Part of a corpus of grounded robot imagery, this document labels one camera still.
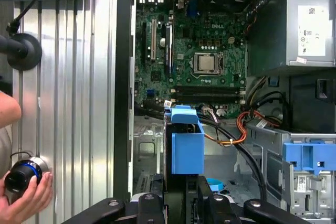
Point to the black expansion slot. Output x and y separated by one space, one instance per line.
144 43

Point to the metal drive cage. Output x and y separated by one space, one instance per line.
275 140

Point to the person grey shirt trunk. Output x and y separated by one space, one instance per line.
5 148

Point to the grey power supply unit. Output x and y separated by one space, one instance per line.
288 37

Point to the black round stand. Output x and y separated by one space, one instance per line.
26 51

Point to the white expansion slot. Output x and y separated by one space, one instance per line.
153 40

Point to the round black blue-ringed tool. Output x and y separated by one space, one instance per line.
18 179

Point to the blue drive cage latch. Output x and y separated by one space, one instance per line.
309 153

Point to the silver CPU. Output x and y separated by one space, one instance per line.
208 62

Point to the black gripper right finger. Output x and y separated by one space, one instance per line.
218 208

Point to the green motherboard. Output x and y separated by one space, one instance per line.
231 51

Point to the hard disk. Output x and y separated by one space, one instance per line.
187 153

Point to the person bare hand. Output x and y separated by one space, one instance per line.
29 203

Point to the black open PC case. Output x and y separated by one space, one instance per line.
122 77

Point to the black RAM slot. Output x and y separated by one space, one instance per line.
207 89
207 98

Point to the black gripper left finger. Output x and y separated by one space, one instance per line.
149 208

